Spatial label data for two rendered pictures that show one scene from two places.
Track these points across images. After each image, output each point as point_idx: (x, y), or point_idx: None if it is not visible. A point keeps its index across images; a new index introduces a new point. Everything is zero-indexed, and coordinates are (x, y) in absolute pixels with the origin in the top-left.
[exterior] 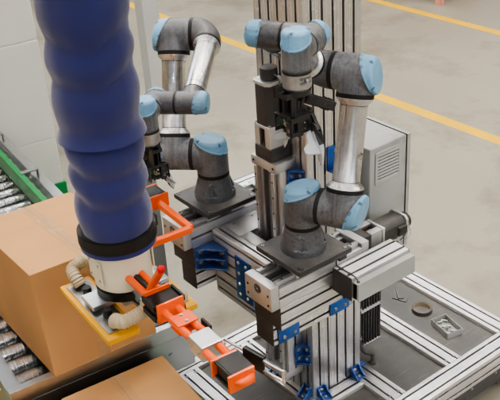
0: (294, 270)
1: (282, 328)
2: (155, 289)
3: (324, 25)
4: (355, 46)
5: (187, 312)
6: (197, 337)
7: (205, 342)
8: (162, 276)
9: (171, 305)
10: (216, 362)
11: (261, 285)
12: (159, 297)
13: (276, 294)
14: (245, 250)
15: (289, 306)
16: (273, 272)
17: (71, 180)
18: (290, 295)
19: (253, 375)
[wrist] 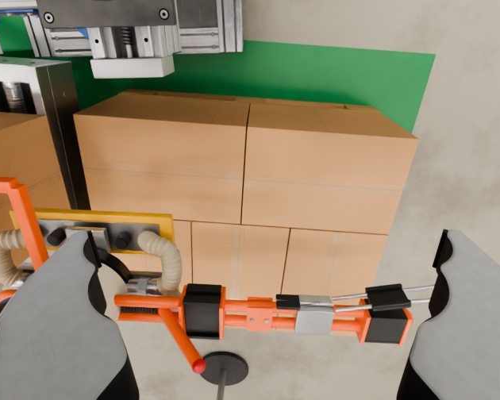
0: (159, 25)
1: (181, 48)
2: (182, 324)
3: None
4: None
5: (251, 312)
6: (307, 328)
7: (323, 327)
8: (97, 236)
9: (224, 318)
10: (368, 342)
11: (140, 77)
12: (198, 320)
13: (166, 62)
14: (3, 5)
15: (171, 33)
16: (111, 28)
17: None
18: (165, 31)
19: (410, 315)
